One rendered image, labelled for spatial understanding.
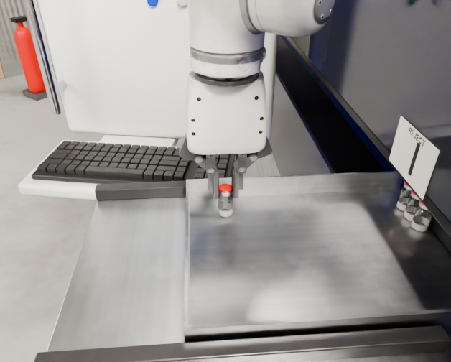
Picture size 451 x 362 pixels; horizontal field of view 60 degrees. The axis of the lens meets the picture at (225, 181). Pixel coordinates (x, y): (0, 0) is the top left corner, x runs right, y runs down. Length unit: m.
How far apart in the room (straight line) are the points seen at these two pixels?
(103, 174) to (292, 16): 0.54
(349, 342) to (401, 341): 0.05
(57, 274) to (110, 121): 0.99
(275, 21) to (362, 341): 0.31
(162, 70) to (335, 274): 0.58
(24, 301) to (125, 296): 1.31
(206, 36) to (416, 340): 0.37
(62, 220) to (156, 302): 1.66
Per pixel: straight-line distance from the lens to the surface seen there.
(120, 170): 0.80
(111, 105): 0.96
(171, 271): 0.50
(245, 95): 0.46
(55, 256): 1.92
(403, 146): 0.50
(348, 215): 0.60
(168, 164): 0.80
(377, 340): 0.43
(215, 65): 0.43
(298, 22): 0.38
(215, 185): 0.52
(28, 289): 1.82
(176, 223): 0.56
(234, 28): 0.42
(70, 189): 0.82
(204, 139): 0.48
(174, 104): 0.91
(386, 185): 0.67
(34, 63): 3.62
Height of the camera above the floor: 1.24
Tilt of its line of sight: 34 degrees down
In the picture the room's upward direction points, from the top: straight up
